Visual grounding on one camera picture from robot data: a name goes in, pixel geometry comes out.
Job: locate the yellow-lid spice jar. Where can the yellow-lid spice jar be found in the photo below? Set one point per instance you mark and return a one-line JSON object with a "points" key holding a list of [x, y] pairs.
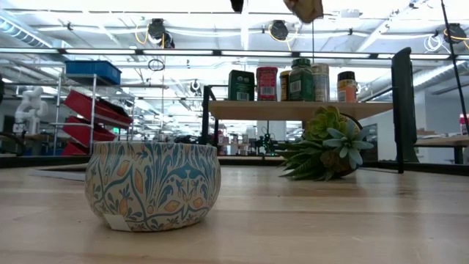
{"points": [[284, 86]]}

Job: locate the blue storage bin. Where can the blue storage bin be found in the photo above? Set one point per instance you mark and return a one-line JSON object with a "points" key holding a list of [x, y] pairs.
{"points": [[93, 71]]}

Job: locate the blue patterned candle tin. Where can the blue patterned candle tin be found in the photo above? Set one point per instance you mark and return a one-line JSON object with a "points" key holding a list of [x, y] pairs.
{"points": [[154, 183]]}

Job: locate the black background robot arm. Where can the black background robot arm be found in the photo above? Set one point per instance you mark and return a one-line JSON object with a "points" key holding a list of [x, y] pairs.
{"points": [[267, 142]]}

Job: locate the black ceiling-mounted device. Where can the black ceiling-mounted device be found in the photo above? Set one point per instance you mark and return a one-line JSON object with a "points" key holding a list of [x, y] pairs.
{"points": [[157, 31], [279, 30], [454, 33]]}

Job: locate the orange spice bottle black cap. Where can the orange spice bottle black cap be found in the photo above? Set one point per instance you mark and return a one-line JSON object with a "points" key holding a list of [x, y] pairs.
{"points": [[347, 88]]}

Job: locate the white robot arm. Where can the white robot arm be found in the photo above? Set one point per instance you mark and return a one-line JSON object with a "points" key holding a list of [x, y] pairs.
{"points": [[31, 106]]}

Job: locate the succulent plant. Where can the succulent plant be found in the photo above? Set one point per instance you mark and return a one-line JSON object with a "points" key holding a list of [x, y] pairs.
{"points": [[329, 146]]}

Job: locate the red plastic tray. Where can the red plastic tray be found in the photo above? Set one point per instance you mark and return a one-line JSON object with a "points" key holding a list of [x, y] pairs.
{"points": [[99, 108], [84, 132], [73, 149]]}

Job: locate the wooden shelf with black frame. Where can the wooden shelf with black frame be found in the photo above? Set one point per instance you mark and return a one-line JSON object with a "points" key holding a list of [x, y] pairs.
{"points": [[256, 110]]}

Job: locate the background wooden table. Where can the background wooden table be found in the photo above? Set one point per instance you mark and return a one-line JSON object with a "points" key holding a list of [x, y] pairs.
{"points": [[447, 141]]}

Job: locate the red rectangular tin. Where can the red rectangular tin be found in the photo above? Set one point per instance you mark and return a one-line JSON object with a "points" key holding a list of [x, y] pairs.
{"points": [[266, 83]]}

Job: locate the green-lid oregano jar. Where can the green-lid oregano jar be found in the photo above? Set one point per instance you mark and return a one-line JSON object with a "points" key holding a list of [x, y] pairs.
{"points": [[301, 82]]}

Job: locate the metal storage rack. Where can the metal storage rack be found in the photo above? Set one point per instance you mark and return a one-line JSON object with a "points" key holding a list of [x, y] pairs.
{"points": [[94, 99]]}

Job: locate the beige-lid round spice jar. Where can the beige-lid round spice jar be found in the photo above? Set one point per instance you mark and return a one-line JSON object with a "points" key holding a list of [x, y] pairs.
{"points": [[322, 82]]}

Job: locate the dark green rectangular tin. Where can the dark green rectangular tin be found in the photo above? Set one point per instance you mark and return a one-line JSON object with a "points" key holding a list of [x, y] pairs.
{"points": [[241, 85]]}

